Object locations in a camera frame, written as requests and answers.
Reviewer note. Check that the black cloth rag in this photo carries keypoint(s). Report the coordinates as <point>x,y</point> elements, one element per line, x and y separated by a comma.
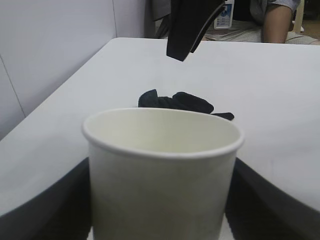
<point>185,101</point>

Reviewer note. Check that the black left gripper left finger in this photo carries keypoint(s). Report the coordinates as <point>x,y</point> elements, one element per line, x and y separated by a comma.
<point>50,212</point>

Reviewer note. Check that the white paper cup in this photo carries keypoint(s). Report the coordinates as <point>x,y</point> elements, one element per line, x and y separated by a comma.
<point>160,187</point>

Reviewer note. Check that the white blue id badge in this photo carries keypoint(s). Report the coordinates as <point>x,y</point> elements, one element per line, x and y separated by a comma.
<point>222,15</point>

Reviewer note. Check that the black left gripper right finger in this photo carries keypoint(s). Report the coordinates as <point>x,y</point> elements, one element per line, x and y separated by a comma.
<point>270,212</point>

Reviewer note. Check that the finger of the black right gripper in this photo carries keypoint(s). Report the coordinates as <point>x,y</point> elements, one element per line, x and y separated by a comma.
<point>208,25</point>
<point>185,25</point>

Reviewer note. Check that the bare person forearm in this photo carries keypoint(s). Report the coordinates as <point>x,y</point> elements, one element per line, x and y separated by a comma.
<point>275,22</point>

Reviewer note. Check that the white chair frame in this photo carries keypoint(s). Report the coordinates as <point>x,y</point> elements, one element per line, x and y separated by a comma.
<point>297,15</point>

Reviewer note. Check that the grey person shirt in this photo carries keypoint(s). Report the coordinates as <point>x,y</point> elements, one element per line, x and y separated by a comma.
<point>270,5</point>

